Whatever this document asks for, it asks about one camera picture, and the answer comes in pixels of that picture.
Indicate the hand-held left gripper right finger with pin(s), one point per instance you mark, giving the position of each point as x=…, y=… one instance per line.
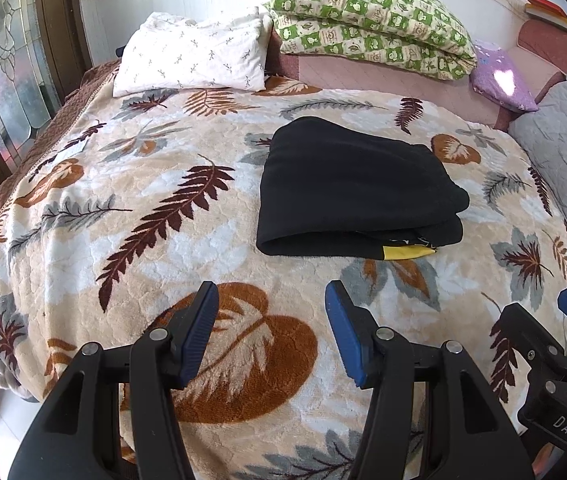
x=344, y=335

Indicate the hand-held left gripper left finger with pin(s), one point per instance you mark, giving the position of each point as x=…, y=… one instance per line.
x=198, y=332

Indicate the black pants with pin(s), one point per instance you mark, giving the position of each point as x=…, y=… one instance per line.
x=353, y=195

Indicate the leaf print fleece blanket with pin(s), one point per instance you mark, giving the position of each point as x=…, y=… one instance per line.
x=163, y=240

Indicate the grey quilted cover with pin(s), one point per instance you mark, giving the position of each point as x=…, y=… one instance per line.
x=563, y=150

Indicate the purple heart print pillow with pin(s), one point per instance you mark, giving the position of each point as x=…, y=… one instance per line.
x=503, y=77

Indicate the pink bed sheet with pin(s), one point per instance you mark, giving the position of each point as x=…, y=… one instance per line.
x=388, y=82

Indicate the reddish padded headboard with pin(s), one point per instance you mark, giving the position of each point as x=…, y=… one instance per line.
x=548, y=45

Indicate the white sprig print pillow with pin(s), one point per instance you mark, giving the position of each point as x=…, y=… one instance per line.
x=193, y=55

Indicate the green checked folded quilt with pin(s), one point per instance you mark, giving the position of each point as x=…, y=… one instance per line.
x=373, y=20

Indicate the stained glass window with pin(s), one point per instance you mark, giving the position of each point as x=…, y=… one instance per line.
x=8, y=60

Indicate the wooden window frame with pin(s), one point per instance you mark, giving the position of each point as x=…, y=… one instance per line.
x=60, y=20

